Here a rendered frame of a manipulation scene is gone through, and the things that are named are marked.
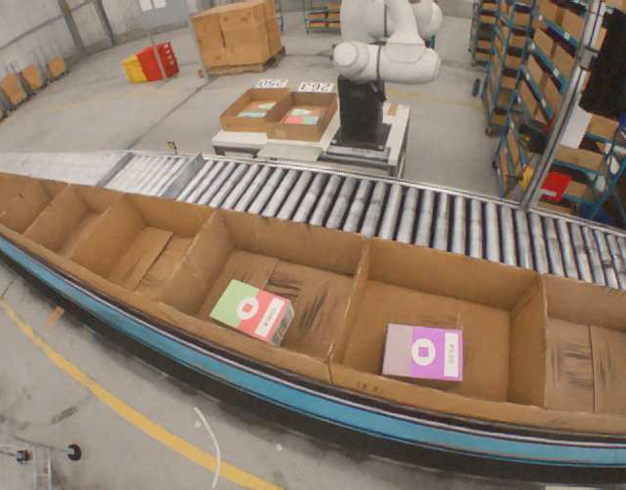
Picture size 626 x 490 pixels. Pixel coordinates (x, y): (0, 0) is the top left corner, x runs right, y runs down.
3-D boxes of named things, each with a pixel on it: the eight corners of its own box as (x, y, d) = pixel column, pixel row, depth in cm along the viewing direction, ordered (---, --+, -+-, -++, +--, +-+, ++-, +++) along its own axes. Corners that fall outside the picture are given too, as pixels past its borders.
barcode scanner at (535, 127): (509, 136, 96) (520, 113, 88) (536, 146, 94) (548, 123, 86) (511, 145, 93) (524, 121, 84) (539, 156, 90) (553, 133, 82)
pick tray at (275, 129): (338, 108, 167) (337, 92, 159) (319, 143, 144) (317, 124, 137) (293, 106, 174) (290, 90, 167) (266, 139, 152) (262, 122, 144)
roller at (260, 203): (288, 173, 139) (287, 164, 136) (234, 262, 110) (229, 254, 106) (278, 172, 141) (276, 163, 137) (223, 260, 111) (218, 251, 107)
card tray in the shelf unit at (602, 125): (543, 91, 134) (548, 76, 127) (589, 106, 125) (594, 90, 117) (558, 122, 112) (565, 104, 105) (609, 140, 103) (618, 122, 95)
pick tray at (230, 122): (293, 101, 178) (290, 87, 170) (266, 133, 156) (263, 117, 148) (252, 101, 186) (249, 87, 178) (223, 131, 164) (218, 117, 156)
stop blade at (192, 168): (206, 165, 149) (200, 151, 142) (152, 231, 123) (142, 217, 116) (205, 165, 149) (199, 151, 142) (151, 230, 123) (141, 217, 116)
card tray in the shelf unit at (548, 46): (533, 40, 145) (536, 26, 138) (573, 52, 137) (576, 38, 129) (548, 56, 123) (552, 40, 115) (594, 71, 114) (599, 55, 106)
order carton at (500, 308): (511, 308, 68) (542, 271, 55) (504, 425, 51) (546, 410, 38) (365, 277, 79) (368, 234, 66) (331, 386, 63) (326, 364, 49)
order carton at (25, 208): (91, 211, 113) (70, 182, 100) (49, 262, 96) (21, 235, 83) (53, 200, 124) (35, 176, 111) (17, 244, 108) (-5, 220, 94)
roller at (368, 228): (388, 189, 126) (388, 179, 123) (357, 294, 97) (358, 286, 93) (376, 187, 128) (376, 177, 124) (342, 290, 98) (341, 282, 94)
